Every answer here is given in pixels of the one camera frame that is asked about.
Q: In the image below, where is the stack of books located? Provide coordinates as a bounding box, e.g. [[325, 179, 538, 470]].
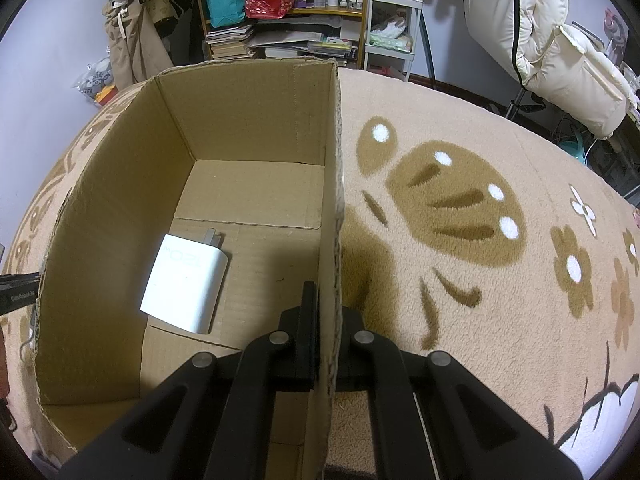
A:
[[204, 24, 257, 61]]

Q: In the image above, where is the white metal cart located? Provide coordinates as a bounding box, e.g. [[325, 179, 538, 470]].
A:
[[363, 0, 427, 84]]

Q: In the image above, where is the white puffer jacket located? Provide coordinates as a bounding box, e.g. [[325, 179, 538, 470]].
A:
[[462, 0, 635, 140]]

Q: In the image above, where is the green tissue pack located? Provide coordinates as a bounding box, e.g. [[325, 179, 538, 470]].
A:
[[369, 29, 414, 54]]

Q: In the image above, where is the teal paper bag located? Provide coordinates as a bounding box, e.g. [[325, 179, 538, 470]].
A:
[[202, 0, 247, 29]]

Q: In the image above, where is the cardboard box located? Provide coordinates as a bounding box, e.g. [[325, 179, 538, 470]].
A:
[[32, 57, 347, 480]]

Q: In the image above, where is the white wall charger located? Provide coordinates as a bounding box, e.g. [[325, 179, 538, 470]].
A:
[[140, 232, 231, 335]]

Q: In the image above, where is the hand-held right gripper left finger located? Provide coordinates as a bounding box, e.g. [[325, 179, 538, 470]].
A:
[[60, 281, 321, 480]]

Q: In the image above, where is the teal plastic fan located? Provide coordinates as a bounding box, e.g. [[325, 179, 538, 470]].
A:
[[559, 130, 592, 162]]

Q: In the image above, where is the plastic bag with plush toys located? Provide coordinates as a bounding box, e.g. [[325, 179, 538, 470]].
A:
[[76, 57, 120, 107]]

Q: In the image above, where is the beige printed blanket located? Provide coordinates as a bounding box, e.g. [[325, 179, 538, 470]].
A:
[[0, 67, 640, 480]]

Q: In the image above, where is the beige coat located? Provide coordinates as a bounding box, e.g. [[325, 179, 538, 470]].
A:
[[102, 0, 175, 95]]

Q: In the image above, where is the yellow wooden shelf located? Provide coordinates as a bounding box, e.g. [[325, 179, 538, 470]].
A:
[[192, 0, 373, 70]]

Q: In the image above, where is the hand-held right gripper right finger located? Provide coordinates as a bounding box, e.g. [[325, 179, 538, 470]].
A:
[[334, 305, 587, 480]]

